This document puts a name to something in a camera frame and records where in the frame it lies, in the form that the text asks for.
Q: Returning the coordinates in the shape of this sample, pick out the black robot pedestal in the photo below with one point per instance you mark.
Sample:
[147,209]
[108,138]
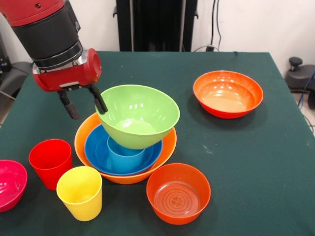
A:
[155,24]

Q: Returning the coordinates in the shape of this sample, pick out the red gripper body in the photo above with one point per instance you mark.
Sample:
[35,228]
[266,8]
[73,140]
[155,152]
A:
[69,77]

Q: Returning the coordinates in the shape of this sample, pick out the wide red bowl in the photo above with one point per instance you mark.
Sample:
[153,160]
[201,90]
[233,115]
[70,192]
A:
[227,98]

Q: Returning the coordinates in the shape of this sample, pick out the pink bowl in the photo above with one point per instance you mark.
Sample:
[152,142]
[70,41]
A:
[11,184]

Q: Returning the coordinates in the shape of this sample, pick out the yellow cup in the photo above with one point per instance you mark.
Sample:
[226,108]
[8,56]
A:
[80,199]

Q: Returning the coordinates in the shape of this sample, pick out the dark green tablecloth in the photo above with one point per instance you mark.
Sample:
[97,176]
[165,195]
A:
[221,209]

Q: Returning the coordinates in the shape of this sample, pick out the small red bowl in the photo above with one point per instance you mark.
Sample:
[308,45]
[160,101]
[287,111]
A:
[178,179]

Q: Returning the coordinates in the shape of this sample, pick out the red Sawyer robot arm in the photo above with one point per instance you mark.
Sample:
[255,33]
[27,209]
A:
[46,32]

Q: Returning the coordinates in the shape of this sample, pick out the green bowl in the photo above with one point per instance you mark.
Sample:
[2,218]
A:
[142,110]

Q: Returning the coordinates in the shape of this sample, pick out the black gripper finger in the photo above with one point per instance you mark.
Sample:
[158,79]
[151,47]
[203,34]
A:
[99,102]
[70,105]

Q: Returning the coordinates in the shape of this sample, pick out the small blue bowl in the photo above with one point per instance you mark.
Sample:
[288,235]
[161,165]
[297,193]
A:
[102,152]

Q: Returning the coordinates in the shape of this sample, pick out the red cup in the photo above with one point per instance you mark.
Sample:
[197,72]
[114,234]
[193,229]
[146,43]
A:
[50,169]

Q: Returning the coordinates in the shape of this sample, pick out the large orange bowl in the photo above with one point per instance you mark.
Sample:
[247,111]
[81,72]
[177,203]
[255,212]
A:
[128,179]

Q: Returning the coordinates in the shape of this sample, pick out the large blue bowl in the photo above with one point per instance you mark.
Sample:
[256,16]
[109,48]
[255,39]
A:
[91,145]

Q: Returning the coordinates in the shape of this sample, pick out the black caster base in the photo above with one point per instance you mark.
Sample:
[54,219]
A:
[299,76]
[14,73]

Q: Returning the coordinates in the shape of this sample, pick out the blue cup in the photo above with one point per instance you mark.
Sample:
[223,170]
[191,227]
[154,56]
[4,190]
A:
[125,159]

